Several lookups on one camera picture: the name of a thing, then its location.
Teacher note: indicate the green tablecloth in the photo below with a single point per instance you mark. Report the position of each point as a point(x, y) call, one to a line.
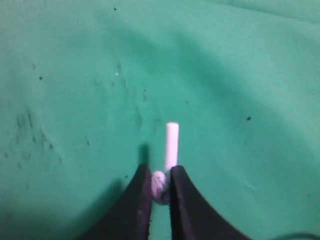
point(87, 87)

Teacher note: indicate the white bluetooth earbud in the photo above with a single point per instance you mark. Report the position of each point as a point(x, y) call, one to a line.
point(160, 179)

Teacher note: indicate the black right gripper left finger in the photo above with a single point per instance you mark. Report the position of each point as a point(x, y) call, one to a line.
point(129, 217)

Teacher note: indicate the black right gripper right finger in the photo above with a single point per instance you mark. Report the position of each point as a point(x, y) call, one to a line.
point(191, 216)

